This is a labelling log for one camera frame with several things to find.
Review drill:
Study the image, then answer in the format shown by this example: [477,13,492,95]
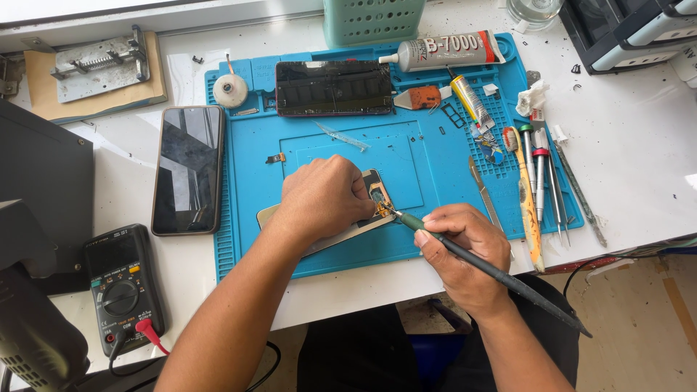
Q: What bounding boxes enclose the orange handled scraper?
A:
[392,85,442,112]

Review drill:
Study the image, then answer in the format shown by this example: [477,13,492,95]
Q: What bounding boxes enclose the metal scalpel spudger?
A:
[468,156,516,262]

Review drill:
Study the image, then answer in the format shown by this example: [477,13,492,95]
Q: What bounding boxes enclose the clear plastic film strip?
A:
[314,120,371,152]

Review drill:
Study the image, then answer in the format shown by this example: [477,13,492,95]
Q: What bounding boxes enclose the small yellow glue tube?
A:
[446,68,497,135]

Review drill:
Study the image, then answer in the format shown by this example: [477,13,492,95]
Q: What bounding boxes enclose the black storage rack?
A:
[559,0,697,89]

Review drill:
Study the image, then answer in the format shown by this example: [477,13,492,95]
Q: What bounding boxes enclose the silver tweezers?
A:
[538,127,573,249]

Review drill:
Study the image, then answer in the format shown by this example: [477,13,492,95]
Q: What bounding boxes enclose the brown cardboard board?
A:
[23,31,169,124]

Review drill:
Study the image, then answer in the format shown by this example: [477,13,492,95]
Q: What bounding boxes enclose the dark phone with purple edge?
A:
[274,59,394,118]

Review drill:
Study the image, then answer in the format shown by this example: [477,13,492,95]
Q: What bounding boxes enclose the black multimeter probe cable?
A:
[107,328,167,379]

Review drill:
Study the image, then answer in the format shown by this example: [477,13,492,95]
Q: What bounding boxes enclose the clear glass jar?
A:
[506,0,565,31]

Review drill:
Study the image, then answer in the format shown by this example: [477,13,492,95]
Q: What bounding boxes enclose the white round tape roll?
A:
[212,53,250,109]

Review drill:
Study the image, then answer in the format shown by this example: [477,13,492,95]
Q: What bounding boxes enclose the worn yellow toothbrush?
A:
[501,126,547,274]

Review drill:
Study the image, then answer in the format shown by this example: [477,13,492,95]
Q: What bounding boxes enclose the red multimeter probe plug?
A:
[134,318,171,356]

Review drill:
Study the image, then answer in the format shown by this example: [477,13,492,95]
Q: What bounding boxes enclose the phone display assembly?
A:
[256,168,398,258]

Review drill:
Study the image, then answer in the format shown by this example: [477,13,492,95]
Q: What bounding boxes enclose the black hot air station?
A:
[0,198,91,392]

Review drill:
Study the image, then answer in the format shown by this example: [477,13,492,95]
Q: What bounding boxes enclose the mint green perforated basket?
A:
[322,0,427,49]

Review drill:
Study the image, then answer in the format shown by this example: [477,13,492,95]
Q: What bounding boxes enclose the large grey glue tube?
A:
[378,29,508,74]

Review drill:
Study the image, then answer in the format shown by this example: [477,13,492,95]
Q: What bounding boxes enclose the dark green soldering iron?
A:
[383,205,594,339]

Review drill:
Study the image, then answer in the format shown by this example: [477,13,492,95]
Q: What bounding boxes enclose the blue silicone repair mat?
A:
[205,32,585,284]

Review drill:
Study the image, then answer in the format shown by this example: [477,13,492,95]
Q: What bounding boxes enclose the black card tray frame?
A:
[440,102,467,130]

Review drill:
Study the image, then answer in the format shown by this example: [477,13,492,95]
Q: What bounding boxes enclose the black metal box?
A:
[0,97,95,298]

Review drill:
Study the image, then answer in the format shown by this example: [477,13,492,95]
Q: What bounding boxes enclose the black power cable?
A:
[562,252,657,301]

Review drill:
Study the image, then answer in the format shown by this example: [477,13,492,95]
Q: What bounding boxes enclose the grey utility blade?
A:
[526,70,546,132]

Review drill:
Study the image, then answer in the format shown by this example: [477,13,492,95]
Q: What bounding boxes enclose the blue patterned opening pick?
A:
[470,127,505,166]

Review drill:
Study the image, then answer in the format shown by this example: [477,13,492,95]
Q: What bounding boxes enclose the metal clamp fixture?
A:
[49,24,151,105]

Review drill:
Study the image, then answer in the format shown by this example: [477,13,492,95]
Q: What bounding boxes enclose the person's black trousers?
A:
[296,272,581,392]

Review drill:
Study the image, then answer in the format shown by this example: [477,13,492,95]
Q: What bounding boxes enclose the person's right hand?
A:
[413,204,514,323]

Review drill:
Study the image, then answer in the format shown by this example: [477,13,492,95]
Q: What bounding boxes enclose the thin metal pry tool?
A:
[552,124,608,249]

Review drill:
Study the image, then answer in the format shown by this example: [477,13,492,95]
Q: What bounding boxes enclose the black digital multimeter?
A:
[82,222,166,358]

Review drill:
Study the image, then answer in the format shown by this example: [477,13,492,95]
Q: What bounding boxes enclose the red capped screwdriver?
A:
[531,146,550,225]

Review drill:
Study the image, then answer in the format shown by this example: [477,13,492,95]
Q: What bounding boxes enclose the black phone in brown case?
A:
[151,105,226,237]

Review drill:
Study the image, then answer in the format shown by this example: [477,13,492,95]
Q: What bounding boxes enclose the person's left hand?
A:
[279,155,378,247]

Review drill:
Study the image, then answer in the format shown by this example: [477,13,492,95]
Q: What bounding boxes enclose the crumpled white tissue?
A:
[515,78,551,118]

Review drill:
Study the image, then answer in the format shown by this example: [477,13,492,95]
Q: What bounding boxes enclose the green capped screwdriver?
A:
[518,123,538,192]

